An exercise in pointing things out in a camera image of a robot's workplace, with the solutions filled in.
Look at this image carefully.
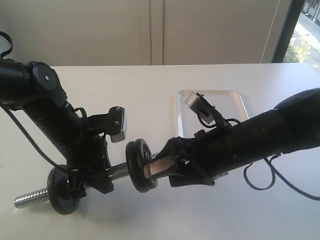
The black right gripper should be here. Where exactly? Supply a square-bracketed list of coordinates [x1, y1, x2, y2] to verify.
[144, 129, 233, 187]

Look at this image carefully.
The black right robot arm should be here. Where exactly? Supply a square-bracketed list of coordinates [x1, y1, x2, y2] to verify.
[142, 88, 320, 187]

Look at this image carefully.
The beige cabinet with doors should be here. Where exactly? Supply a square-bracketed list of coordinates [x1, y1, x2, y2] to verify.
[0, 0, 291, 66]

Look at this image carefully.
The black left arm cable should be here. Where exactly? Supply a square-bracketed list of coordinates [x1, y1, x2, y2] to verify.
[0, 31, 88, 173]

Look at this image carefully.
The black weight plate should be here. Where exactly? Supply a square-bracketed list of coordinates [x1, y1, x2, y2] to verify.
[125, 141, 148, 193]
[134, 138, 158, 192]
[46, 167, 80, 215]

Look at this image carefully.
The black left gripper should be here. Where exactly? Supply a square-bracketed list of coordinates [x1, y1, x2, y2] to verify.
[66, 113, 114, 194]

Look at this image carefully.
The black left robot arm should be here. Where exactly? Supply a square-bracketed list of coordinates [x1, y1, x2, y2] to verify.
[0, 59, 114, 197]

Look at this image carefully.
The dark window frame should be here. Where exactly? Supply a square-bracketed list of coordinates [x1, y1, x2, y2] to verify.
[271, 0, 305, 63]

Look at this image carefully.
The chrome threaded dumbbell bar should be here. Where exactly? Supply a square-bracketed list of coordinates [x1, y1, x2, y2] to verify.
[14, 154, 156, 209]

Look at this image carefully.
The white rectangular plastic tray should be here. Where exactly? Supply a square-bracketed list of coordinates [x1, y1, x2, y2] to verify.
[175, 90, 249, 138]

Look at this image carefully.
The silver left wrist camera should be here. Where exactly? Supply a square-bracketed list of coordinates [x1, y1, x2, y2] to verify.
[100, 106, 127, 143]

